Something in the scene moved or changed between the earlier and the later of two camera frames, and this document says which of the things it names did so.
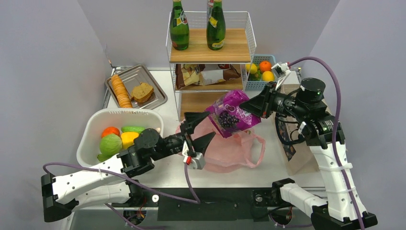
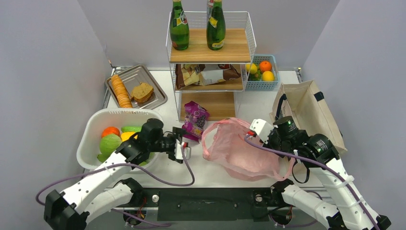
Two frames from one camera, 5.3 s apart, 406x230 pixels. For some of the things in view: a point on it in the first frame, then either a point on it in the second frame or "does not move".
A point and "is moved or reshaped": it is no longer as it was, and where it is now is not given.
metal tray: (132, 78) does not move
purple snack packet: (227, 117) is moved or reshaped
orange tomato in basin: (110, 130) does not move
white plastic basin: (88, 148) does not move
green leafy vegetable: (105, 155) does not move
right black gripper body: (278, 101) → (274, 139)
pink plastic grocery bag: (223, 155) is moved or reshaped
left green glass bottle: (179, 29) does not move
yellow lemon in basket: (268, 75) does not move
